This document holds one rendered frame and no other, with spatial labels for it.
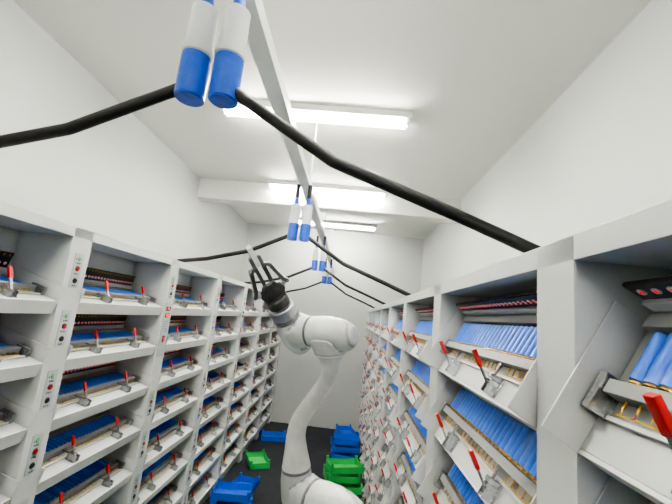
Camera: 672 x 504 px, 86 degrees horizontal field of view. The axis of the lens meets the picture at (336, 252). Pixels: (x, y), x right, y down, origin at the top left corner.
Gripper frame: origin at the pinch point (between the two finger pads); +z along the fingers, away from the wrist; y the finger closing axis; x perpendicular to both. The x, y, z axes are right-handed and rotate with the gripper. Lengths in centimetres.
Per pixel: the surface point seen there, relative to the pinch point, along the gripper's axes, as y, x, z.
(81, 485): -106, -37, -73
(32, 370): -77, -23, -9
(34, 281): -66, -42, 11
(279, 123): 15.9, 26.5, 35.9
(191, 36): 10, 9, 56
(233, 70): 14, 17, 48
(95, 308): -60, -49, -10
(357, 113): 105, -112, 0
